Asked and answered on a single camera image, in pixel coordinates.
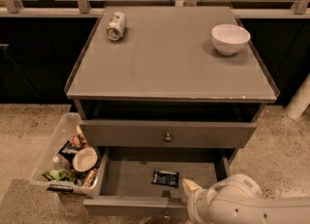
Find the blue rxbar blueberry packet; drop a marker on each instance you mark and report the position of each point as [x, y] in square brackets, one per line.
[166, 178]

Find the clear plastic storage bin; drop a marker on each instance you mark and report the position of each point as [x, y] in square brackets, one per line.
[64, 131]

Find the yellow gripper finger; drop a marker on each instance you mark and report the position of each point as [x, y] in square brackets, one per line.
[190, 187]

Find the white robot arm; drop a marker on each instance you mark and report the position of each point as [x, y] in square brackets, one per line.
[271, 176]

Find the orange snack bar in bin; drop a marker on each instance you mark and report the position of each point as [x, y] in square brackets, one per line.
[90, 177]

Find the clear plastic bottle in bin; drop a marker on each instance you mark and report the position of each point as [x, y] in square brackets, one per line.
[61, 163]

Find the closed grey top drawer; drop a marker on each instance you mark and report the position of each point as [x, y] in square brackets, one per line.
[167, 133]

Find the green snack bag in bin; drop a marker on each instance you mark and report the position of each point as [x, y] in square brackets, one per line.
[58, 175]

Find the white paper bowl in bin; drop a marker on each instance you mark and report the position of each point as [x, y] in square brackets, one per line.
[85, 159]

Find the white ceramic bowl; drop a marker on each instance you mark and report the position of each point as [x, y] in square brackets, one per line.
[229, 39]

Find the open grey middle drawer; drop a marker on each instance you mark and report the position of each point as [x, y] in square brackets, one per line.
[125, 186]

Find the crushed green soda can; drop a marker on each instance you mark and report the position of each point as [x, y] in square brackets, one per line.
[116, 26]

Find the grey drawer cabinet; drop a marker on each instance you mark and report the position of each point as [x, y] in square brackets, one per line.
[165, 68]

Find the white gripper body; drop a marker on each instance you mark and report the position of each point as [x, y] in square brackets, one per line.
[196, 201]

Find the dark snack packet in bin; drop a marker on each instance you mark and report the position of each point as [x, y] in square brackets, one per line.
[68, 151]

